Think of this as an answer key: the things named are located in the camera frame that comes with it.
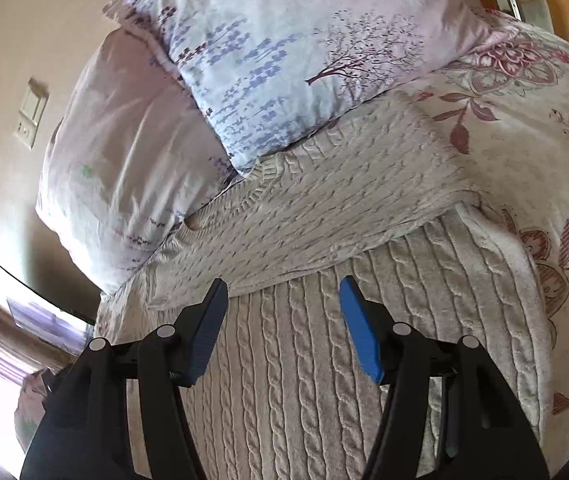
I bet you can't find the pink floral left pillow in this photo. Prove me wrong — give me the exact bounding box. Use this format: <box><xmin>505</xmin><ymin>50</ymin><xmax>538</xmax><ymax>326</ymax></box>
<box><xmin>36</xmin><ymin>29</ymin><xmax>236</xmax><ymax>295</ymax></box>

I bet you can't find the beige cable knit sweater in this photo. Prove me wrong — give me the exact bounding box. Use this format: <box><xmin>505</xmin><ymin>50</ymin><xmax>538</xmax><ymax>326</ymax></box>
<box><xmin>97</xmin><ymin>91</ymin><xmax>550</xmax><ymax>479</ymax></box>

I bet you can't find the white wall switch plate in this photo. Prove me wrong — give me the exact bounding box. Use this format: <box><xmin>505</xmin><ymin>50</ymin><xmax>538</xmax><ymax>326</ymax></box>
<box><xmin>14</xmin><ymin>78</ymin><xmax>49</xmax><ymax>150</ymax></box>

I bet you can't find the blue pink floral right pillow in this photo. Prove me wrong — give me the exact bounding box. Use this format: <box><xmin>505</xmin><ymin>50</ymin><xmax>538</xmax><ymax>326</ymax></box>
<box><xmin>103</xmin><ymin>0</ymin><xmax>499</xmax><ymax>174</ymax></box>

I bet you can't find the dark bedside table top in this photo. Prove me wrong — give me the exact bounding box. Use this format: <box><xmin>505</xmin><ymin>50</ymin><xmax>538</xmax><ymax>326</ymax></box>
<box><xmin>0</xmin><ymin>264</ymin><xmax>99</xmax><ymax>325</ymax></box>

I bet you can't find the floral quilt bedspread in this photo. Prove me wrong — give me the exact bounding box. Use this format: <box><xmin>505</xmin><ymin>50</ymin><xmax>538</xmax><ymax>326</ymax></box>
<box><xmin>405</xmin><ymin>12</ymin><xmax>569</xmax><ymax>472</ymax></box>

